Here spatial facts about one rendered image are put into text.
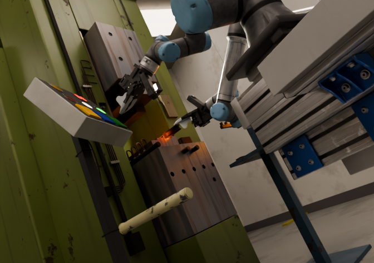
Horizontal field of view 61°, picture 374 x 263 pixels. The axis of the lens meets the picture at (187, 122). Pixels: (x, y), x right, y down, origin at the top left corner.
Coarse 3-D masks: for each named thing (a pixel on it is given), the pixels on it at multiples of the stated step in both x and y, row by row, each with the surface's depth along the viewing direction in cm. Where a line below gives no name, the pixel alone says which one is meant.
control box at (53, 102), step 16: (32, 96) 112; (48, 96) 110; (64, 96) 113; (80, 96) 138; (48, 112) 109; (64, 112) 107; (80, 112) 105; (64, 128) 106; (80, 128) 105; (96, 128) 112; (112, 128) 121; (128, 128) 136; (112, 144) 127
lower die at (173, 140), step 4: (172, 136) 177; (152, 140) 165; (156, 140) 167; (160, 140) 169; (164, 140) 171; (168, 140) 173; (172, 140) 175; (176, 140) 178; (148, 144) 165; (152, 144) 163; (164, 144) 169; (168, 144) 171; (172, 144) 174; (176, 144) 176; (140, 148) 169; (136, 152) 171; (140, 152) 169; (132, 156) 173; (136, 156) 171
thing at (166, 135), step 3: (174, 126) 168; (177, 126) 168; (171, 129) 170; (174, 129) 169; (177, 129) 167; (180, 129) 168; (165, 132) 172; (168, 132) 172; (171, 132) 171; (174, 132) 169; (165, 135) 171; (168, 135) 171; (171, 135) 172
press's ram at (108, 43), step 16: (96, 32) 182; (112, 32) 189; (128, 32) 200; (96, 48) 183; (112, 48) 181; (128, 48) 191; (96, 64) 183; (112, 64) 174; (128, 64) 183; (112, 80) 174
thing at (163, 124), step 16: (128, 0) 249; (144, 32) 241; (144, 48) 229; (160, 64) 233; (160, 80) 223; (176, 96) 226; (160, 112) 207; (144, 128) 218; (160, 128) 208; (192, 128) 219; (144, 144) 218
